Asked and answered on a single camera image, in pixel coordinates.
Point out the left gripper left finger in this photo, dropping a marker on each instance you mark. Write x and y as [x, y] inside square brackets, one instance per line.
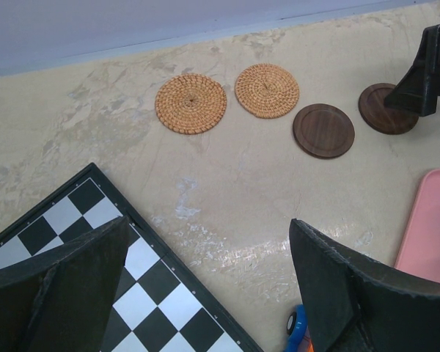
[61, 300]

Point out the woven rattan coaster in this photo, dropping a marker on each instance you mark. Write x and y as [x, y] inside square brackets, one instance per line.
[267, 91]
[190, 103]

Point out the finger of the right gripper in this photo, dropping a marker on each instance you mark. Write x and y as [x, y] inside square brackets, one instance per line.
[419, 89]

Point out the colourful toy car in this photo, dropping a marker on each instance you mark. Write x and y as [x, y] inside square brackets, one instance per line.
[297, 330]

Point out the pink tray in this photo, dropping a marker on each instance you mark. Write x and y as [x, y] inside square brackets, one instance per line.
[419, 253]

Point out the black white chessboard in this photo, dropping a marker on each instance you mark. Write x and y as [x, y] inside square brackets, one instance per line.
[159, 305]

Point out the dark wooden coaster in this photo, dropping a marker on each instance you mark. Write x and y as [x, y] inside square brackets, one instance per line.
[323, 131]
[380, 118]

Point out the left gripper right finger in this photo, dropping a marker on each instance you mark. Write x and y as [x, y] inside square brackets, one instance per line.
[356, 303]

